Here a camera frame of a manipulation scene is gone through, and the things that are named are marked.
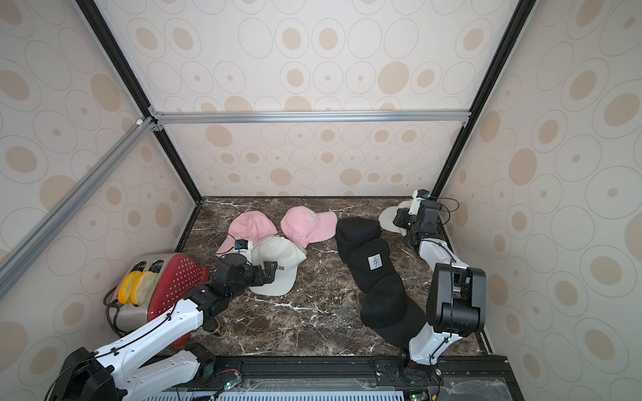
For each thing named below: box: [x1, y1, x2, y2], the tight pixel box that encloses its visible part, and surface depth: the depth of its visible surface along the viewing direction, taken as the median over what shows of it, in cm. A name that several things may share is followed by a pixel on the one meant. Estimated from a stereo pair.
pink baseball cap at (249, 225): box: [215, 210, 279, 257], surface depth 105 cm
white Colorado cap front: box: [249, 235, 308, 296], surface depth 93 cm
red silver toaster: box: [108, 253, 211, 335], surface depth 73 cm
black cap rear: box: [335, 217, 383, 262], surface depth 105 cm
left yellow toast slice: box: [117, 270, 142, 305], surface depth 71 cm
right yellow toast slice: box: [131, 270, 158, 307], surface depth 73 cm
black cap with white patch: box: [348, 238, 398, 295], surface depth 94 cm
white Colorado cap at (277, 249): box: [250, 235, 307, 288], surface depth 94 cm
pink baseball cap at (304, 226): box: [280, 205, 339, 249], surface depth 105 cm
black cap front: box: [359, 274, 428, 350], surface depth 84 cm
